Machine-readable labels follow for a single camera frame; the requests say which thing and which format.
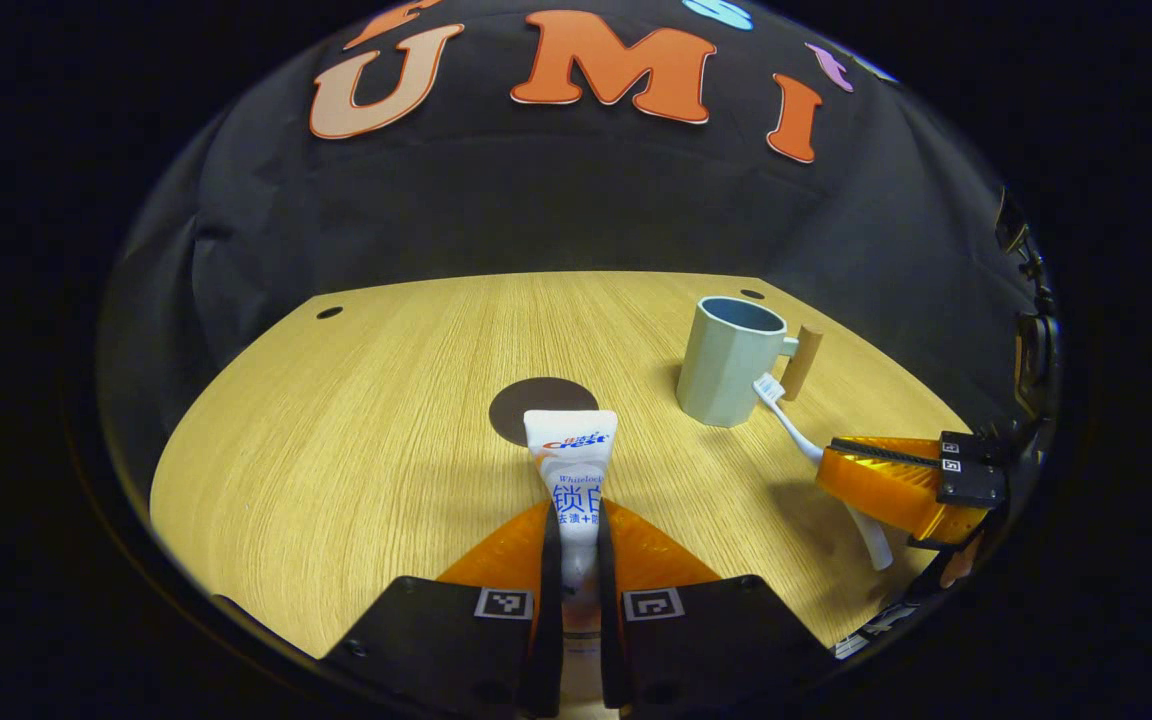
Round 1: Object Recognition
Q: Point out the dark round coaster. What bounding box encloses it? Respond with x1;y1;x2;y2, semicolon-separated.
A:
489;377;599;448

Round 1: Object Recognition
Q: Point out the white toothpaste tube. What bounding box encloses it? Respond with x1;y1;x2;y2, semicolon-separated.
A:
523;408;619;706

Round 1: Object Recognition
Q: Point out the white toothbrush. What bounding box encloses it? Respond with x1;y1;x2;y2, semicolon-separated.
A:
753;373;895;571

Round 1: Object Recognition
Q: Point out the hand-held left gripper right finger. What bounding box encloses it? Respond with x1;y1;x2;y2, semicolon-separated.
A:
596;500;837;716

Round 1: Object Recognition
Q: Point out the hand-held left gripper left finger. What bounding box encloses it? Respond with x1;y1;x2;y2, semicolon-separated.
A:
321;500;562;719

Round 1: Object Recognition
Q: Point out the pale green cup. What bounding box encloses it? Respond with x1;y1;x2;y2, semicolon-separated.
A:
676;296;824;429

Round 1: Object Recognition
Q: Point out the black backdrop cloth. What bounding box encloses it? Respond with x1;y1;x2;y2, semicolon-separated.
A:
96;0;1047;601

